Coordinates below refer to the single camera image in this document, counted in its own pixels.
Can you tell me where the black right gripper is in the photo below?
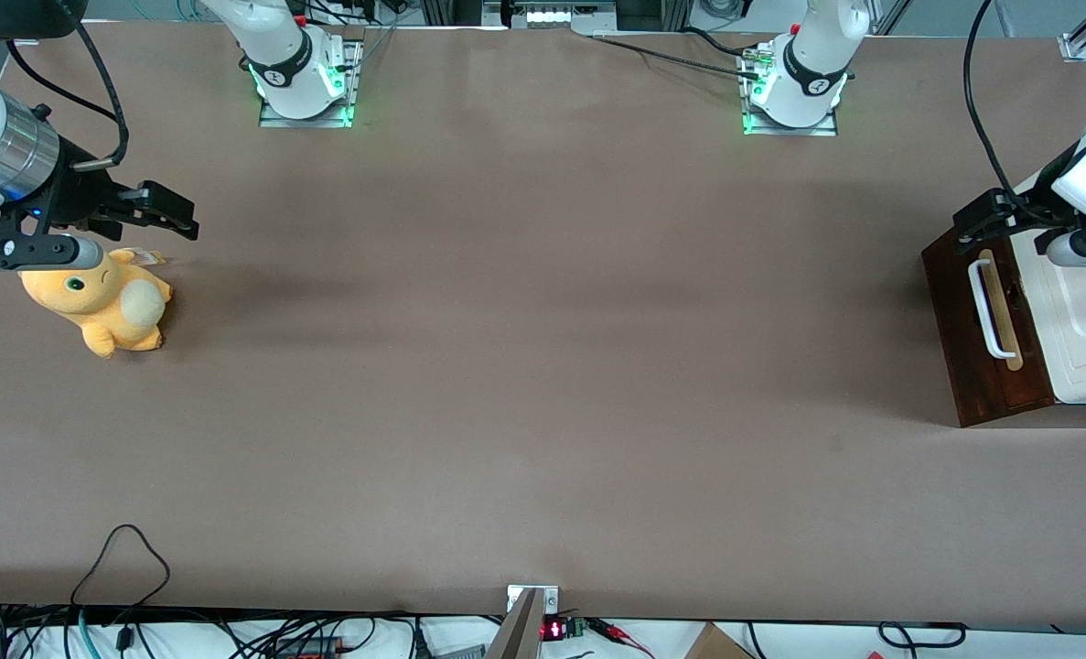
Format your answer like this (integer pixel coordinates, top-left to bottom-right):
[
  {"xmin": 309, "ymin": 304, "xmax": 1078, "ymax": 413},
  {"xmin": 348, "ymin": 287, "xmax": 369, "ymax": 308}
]
[{"xmin": 21, "ymin": 135, "xmax": 200, "ymax": 242}]

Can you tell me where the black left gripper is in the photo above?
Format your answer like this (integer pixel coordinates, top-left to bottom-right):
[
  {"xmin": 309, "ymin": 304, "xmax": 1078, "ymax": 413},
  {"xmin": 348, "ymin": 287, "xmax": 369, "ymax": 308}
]
[{"xmin": 953, "ymin": 169, "xmax": 1080, "ymax": 256}]

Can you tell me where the white drawer handle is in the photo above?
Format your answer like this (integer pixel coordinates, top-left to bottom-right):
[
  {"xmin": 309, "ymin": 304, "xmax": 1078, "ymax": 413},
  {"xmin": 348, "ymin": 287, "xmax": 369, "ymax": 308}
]
[{"xmin": 967, "ymin": 259, "xmax": 1019, "ymax": 359}]

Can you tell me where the dark brown wooden drawer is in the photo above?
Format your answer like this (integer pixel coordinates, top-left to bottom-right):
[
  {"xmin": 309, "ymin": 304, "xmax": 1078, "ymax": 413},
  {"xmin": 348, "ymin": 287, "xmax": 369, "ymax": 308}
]
[{"xmin": 921, "ymin": 220, "xmax": 1057, "ymax": 429}]

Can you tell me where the light wooden handle backing strip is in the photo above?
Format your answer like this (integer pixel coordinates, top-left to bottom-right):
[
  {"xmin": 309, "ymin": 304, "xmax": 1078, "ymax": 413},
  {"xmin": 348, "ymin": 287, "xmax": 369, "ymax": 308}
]
[{"xmin": 978, "ymin": 249, "xmax": 1025, "ymax": 373}]

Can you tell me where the orange plush toy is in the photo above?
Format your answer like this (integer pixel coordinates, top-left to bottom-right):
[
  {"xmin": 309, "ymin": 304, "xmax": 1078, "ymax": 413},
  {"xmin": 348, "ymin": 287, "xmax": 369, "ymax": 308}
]
[{"xmin": 18, "ymin": 247, "xmax": 174, "ymax": 360}]

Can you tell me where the white power strip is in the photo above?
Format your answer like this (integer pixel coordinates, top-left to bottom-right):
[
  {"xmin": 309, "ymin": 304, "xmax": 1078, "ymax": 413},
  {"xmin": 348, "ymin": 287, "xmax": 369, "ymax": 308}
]
[{"xmin": 522, "ymin": 3, "xmax": 618, "ymax": 29}]

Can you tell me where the brown cardboard piece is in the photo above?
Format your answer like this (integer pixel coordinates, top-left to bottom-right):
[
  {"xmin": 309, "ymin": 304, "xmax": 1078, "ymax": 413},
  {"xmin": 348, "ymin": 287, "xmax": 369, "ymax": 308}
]
[{"xmin": 684, "ymin": 621, "xmax": 756, "ymax": 659}]

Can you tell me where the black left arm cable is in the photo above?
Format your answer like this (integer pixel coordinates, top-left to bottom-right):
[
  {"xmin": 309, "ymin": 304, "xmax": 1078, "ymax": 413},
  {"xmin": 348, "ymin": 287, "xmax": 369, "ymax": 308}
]
[{"xmin": 962, "ymin": 0, "xmax": 1072, "ymax": 228}]

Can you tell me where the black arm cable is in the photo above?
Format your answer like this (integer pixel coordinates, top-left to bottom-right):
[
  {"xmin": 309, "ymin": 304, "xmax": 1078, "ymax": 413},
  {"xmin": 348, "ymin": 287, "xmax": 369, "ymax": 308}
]
[
  {"xmin": 962, "ymin": 0, "xmax": 1072, "ymax": 228},
  {"xmin": 3, "ymin": 0, "xmax": 132, "ymax": 173}
]

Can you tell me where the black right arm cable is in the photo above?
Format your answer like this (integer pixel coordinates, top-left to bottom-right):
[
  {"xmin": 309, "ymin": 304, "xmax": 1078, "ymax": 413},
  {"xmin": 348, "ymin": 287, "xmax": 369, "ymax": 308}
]
[{"xmin": 3, "ymin": 0, "xmax": 132, "ymax": 173}]

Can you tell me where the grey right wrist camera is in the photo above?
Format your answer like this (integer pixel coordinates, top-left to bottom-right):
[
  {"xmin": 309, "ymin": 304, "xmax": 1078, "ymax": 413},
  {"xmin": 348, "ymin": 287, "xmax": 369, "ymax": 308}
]
[{"xmin": 0, "ymin": 235, "xmax": 105, "ymax": 272}]

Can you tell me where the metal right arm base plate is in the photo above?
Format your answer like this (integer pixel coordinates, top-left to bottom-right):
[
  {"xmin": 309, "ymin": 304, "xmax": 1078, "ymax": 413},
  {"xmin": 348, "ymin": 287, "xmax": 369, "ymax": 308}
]
[{"xmin": 258, "ymin": 37, "xmax": 363, "ymax": 128}]

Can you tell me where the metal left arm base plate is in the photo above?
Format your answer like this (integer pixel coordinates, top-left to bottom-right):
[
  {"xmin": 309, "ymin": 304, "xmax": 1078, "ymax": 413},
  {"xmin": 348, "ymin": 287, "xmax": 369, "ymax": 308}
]
[{"xmin": 741, "ymin": 46, "xmax": 839, "ymax": 137}]

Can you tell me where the thick black table cable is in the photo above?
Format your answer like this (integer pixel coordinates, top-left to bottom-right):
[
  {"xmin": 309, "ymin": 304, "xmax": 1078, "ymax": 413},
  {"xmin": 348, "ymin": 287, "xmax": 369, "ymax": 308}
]
[{"xmin": 680, "ymin": 26, "xmax": 765, "ymax": 59}]

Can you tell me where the black looped cable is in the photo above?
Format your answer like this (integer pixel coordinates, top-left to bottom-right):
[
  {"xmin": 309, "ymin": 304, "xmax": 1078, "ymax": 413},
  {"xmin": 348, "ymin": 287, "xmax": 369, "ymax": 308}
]
[{"xmin": 70, "ymin": 524, "xmax": 172, "ymax": 609}]

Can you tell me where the thin black table cable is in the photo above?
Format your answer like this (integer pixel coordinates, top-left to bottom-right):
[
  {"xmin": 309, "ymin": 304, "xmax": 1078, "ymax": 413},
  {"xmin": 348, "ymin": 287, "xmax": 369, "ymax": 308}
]
[{"xmin": 588, "ymin": 33, "xmax": 767, "ymax": 79}]

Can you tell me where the black oval cable loop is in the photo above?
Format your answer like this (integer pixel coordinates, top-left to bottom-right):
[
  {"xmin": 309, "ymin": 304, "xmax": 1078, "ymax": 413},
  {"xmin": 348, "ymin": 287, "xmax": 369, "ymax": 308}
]
[{"xmin": 877, "ymin": 621, "xmax": 968, "ymax": 653}]

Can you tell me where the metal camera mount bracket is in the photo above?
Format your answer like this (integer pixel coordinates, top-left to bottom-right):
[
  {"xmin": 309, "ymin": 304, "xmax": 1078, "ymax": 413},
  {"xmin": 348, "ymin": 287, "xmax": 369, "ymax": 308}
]
[{"xmin": 486, "ymin": 584, "xmax": 562, "ymax": 659}]

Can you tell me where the red wire pair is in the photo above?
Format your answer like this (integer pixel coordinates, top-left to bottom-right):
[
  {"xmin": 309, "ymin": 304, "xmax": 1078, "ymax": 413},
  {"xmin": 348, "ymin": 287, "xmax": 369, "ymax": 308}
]
[{"xmin": 586, "ymin": 619, "xmax": 655, "ymax": 658}]

